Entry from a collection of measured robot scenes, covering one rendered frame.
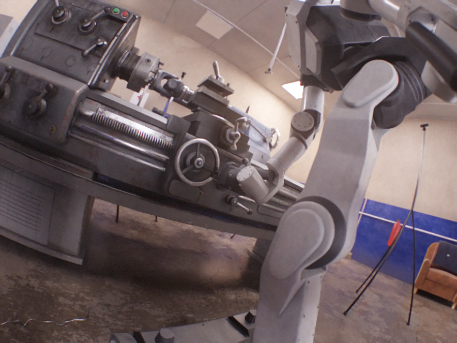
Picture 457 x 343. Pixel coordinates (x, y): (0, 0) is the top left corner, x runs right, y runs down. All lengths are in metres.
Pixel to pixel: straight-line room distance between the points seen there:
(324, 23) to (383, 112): 0.28
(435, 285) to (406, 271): 0.99
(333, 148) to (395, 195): 4.31
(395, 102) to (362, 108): 0.09
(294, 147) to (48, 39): 1.23
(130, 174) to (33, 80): 0.66
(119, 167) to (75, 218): 0.34
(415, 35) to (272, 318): 0.53
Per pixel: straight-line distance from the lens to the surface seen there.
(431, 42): 0.27
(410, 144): 5.05
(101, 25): 1.16
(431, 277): 3.77
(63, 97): 0.93
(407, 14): 0.36
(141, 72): 1.22
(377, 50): 0.55
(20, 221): 1.18
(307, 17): 0.65
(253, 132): 1.46
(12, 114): 1.02
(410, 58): 0.53
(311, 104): 0.76
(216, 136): 0.97
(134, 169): 1.06
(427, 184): 4.71
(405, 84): 0.49
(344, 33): 0.57
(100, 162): 1.06
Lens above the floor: 0.66
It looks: 3 degrees up
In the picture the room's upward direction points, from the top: 21 degrees clockwise
